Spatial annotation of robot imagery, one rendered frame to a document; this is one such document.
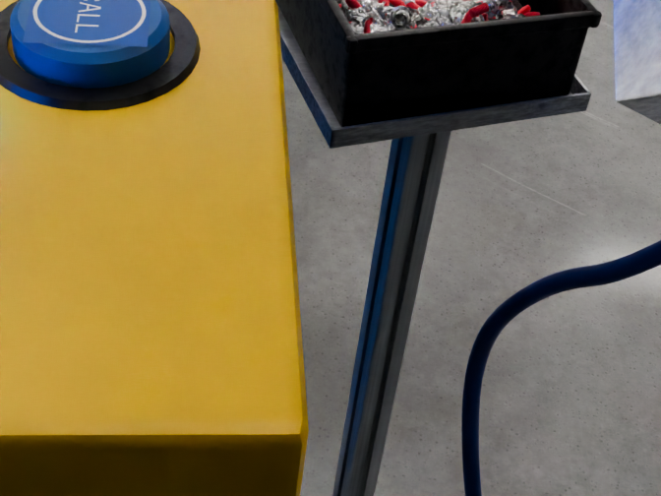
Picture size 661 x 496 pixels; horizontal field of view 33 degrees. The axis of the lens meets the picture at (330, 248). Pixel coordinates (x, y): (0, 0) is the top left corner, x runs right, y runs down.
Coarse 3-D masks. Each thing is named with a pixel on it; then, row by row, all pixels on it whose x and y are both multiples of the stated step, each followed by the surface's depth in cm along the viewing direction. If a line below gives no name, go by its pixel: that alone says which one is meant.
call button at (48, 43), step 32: (32, 0) 29; (64, 0) 29; (96, 0) 29; (128, 0) 29; (32, 32) 28; (64, 32) 28; (96, 32) 28; (128, 32) 28; (160, 32) 29; (32, 64) 28; (64, 64) 28; (96, 64) 28; (128, 64) 28; (160, 64) 29
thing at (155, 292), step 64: (0, 0) 31; (192, 0) 31; (256, 0) 32; (0, 64) 28; (192, 64) 29; (256, 64) 30; (0, 128) 27; (64, 128) 27; (128, 128) 27; (192, 128) 27; (256, 128) 28; (0, 192) 25; (64, 192) 25; (128, 192) 26; (192, 192) 26; (256, 192) 26; (0, 256) 24; (64, 256) 24; (128, 256) 24; (192, 256) 24; (256, 256) 24; (0, 320) 22; (64, 320) 23; (128, 320) 23; (192, 320) 23; (256, 320) 23; (0, 384) 21; (64, 384) 21; (128, 384) 22; (192, 384) 22; (256, 384) 22; (0, 448) 21; (64, 448) 21; (128, 448) 21; (192, 448) 21; (256, 448) 21
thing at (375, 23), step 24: (336, 0) 74; (360, 0) 74; (384, 0) 74; (408, 0) 74; (432, 0) 74; (456, 0) 75; (480, 0) 75; (360, 24) 72; (384, 24) 72; (408, 24) 72; (432, 24) 72
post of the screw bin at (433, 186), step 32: (416, 160) 78; (384, 192) 83; (416, 192) 80; (384, 224) 84; (416, 224) 83; (384, 256) 85; (416, 256) 85; (384, 288) 87; (416, 288) 88; (384, 320) 89; (384, 352) 92; (352, 384) 98; (384, 384) 96; (352, 416) 100; (384, 416) 99; (352, 448) 102; (352, 480) 104
